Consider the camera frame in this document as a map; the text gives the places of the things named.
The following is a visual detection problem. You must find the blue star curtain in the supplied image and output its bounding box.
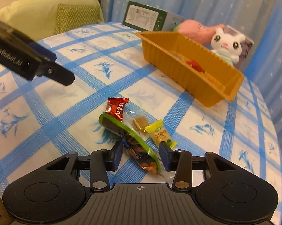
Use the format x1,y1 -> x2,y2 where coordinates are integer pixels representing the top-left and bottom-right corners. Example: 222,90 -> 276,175
99,0 -> 282,153

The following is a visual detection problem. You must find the clear brown candy packet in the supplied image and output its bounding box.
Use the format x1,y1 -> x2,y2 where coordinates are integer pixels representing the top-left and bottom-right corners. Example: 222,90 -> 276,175
126,112 -> 150,134

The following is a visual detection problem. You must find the clear grey snack packet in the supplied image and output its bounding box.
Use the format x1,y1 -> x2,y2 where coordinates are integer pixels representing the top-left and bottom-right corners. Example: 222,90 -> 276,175
172,52 -> 189,62

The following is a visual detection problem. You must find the green carton box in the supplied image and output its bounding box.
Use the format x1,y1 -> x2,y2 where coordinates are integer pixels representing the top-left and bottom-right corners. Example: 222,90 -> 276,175
123,1 -> 184,32

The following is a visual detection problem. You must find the large red pillow snack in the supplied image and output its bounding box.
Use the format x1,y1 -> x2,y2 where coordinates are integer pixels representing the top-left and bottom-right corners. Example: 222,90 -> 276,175
186,60 -> 205,73

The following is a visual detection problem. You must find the pink plush toy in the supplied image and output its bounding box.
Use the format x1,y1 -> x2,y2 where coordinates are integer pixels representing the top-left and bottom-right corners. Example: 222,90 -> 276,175
173,20 -> 225,45

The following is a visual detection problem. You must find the blue checked tablecloth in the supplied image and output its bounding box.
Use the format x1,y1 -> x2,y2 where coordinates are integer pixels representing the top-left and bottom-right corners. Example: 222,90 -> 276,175
0,23 -> 282,193

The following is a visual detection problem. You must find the white purple box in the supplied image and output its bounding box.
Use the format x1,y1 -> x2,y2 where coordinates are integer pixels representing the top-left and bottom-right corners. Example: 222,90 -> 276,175
223,25 -> 254,71

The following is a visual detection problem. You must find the green chevron cushion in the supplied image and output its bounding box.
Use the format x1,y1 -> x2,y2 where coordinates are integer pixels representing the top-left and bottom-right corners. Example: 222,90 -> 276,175
54,4 -> 100,35

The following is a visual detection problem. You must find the yellow candy packet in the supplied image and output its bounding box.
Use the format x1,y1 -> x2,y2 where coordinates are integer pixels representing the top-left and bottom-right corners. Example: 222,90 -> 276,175
145,119 -> 177,149

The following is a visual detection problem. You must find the white bunny plush toy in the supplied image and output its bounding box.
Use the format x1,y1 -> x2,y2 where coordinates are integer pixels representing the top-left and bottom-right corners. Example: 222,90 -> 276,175
210,27 -> 246,66

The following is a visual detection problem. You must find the orange plastic tray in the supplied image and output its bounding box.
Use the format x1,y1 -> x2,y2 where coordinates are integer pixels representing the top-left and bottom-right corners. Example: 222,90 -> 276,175
136,31 -> 244,108

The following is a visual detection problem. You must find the green black snack bag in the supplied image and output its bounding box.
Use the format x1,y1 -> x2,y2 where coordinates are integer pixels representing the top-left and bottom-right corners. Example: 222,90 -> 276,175
99,113 -> 161,175

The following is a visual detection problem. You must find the dark red snack packet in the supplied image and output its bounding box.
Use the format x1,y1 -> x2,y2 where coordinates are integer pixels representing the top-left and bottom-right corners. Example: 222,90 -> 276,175
105,97 -> 129,122

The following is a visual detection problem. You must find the light green sofa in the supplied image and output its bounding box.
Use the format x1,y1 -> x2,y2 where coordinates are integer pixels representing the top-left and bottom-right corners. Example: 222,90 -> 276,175
0,0 -> 104,41

